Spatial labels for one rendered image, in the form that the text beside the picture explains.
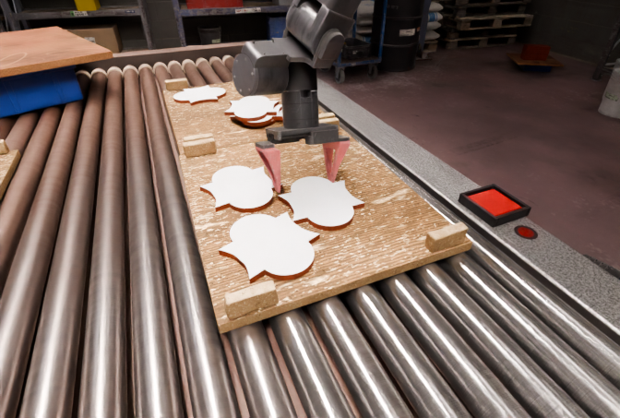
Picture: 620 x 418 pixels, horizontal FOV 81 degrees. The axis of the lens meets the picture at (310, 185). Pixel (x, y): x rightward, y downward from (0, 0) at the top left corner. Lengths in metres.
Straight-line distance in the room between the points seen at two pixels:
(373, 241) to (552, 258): 0.25
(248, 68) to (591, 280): 0.52
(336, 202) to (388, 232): 0.09
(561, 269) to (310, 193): 0.36
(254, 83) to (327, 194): 0.20
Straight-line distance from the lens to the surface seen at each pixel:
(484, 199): 0.66
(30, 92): 1.17
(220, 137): 0.80
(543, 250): 0.62
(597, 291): 0.59
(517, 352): 0.47
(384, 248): 0.51
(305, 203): 0.56
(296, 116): 0.56
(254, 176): 0.63
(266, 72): 0.51
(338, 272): 0.47
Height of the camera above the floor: 1.28
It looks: 33 degrees down
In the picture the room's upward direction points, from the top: straight up
